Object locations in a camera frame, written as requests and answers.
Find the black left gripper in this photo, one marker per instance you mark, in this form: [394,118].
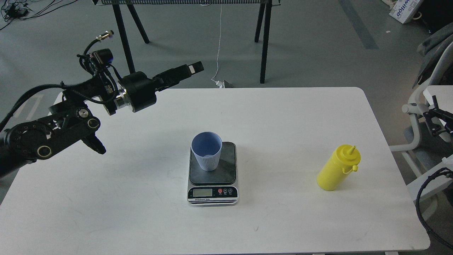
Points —
[138,92]

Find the blue ribbed plastic cup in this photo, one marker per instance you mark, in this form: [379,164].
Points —
[207,147]

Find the yellow squeeze bottle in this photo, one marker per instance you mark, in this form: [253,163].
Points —
[343,161]

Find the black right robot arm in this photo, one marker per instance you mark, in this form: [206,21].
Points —
[435,130]

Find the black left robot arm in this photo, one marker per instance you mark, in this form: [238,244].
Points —
[71,120]

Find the digital kitchen scale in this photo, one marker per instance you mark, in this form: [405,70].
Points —
[219,187]

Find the white cardboard box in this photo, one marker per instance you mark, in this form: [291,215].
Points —
[404,10]

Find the white office chair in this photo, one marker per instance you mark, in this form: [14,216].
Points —
[429,135]

